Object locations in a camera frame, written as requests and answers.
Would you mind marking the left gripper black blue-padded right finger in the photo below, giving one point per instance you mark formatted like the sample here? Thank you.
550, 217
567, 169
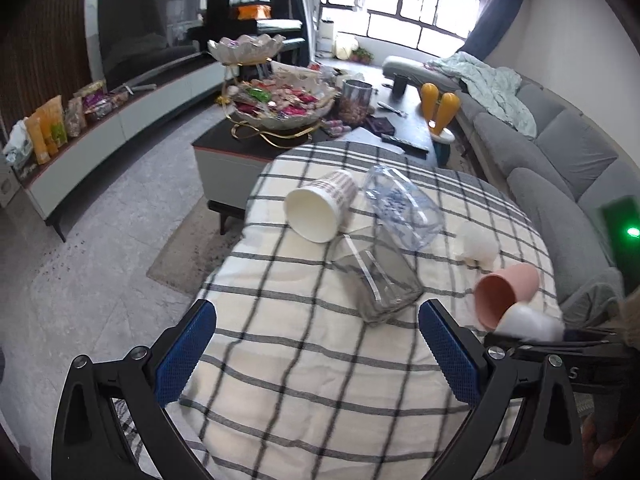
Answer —
544, 442

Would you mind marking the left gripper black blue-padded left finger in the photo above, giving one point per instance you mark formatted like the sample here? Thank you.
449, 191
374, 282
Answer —
88, 441

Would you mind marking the pink plastic cup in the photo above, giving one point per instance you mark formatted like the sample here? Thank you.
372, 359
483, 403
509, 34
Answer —
497, 292

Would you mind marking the small white plastic cup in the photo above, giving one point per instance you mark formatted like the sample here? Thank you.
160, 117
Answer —
476, 243

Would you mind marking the grey square glass cup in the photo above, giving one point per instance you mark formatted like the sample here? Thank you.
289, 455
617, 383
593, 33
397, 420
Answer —
374, 273

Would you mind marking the clear printed glass cup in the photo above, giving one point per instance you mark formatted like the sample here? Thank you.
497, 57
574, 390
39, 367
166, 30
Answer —
411, 217

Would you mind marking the white striped paper cup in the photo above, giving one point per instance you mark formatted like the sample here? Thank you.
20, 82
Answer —
318, 209

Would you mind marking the person's hand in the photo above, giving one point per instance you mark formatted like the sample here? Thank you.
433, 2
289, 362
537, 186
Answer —
610, 440

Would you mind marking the grey sectional sofa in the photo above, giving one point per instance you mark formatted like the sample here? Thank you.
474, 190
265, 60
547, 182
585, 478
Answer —
563, 180

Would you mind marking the grey floor rug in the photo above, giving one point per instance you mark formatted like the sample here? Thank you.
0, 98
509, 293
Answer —
195, 249

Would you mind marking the black white checked tablecloth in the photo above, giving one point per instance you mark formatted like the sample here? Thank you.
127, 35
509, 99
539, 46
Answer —
293, 385

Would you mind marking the white tv cabinet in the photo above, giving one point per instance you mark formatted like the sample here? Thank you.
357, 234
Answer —
54, 183

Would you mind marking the light green blanket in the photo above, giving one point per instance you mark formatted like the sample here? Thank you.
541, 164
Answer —
495, 88

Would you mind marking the white plastic bag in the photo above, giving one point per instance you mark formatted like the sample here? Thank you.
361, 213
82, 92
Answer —
19, 147

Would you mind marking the dark coffee table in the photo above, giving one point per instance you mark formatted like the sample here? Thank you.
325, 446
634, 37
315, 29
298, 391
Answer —
230, 156

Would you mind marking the black remote control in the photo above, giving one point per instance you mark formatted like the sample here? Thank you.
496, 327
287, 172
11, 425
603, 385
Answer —
402, 143

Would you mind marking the orange snack bag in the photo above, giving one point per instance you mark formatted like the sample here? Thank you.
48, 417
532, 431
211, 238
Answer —
51, 115

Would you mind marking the glass jar of nuts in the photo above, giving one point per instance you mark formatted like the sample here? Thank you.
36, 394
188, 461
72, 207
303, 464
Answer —
353, 107

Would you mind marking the dark blue right curtain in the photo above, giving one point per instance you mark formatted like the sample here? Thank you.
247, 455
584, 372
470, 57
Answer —
495, 20

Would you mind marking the two-tier white snack tray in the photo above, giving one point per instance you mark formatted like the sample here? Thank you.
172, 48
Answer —
280, 104

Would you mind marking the black flat television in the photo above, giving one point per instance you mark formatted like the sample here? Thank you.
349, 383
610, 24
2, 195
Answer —
136, 36

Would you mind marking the white air purifier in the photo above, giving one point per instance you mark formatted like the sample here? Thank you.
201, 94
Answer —
326, 37

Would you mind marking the black upright piano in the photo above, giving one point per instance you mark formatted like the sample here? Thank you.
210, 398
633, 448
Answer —
235, 18

